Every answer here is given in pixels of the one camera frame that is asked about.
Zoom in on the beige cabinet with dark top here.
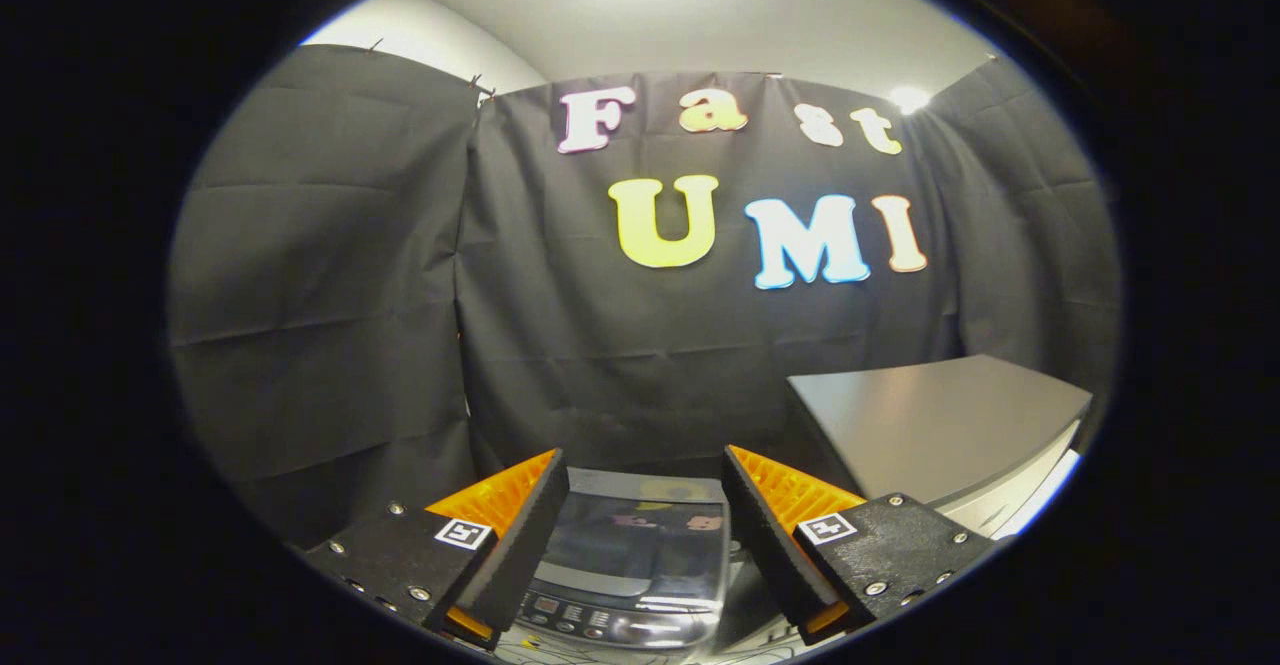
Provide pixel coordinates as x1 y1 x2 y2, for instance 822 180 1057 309
787 353 1094 541

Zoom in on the grey washing machine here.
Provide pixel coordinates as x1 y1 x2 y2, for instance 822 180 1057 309
500 467 791 661

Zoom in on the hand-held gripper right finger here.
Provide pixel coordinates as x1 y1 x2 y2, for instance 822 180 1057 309
722 445 1001 646

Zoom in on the black backdrop cloth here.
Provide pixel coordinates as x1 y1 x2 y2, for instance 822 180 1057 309
165 43 1123 551

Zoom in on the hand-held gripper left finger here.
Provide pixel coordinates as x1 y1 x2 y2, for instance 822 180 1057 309
300 448 571 651

